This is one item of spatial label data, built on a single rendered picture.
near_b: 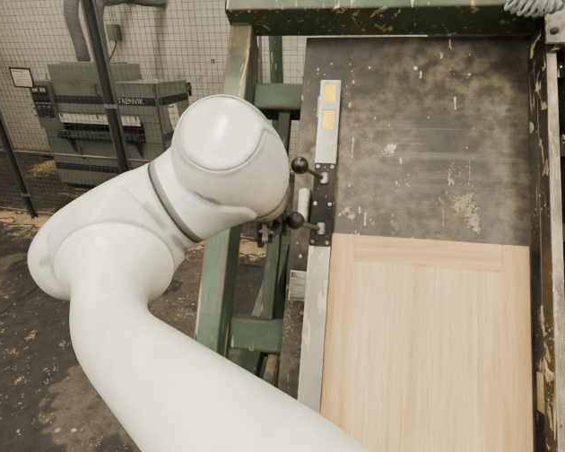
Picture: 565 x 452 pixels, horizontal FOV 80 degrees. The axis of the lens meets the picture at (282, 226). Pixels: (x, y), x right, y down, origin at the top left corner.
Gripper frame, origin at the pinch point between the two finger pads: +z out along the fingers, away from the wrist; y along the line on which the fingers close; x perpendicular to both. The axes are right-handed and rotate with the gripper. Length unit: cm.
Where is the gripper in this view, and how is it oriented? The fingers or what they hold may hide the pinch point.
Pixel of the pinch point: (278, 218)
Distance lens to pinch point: 68.4
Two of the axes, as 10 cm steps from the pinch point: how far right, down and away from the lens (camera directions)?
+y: -0.9, 9.9, -1.4
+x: 9.9, 0.7, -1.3
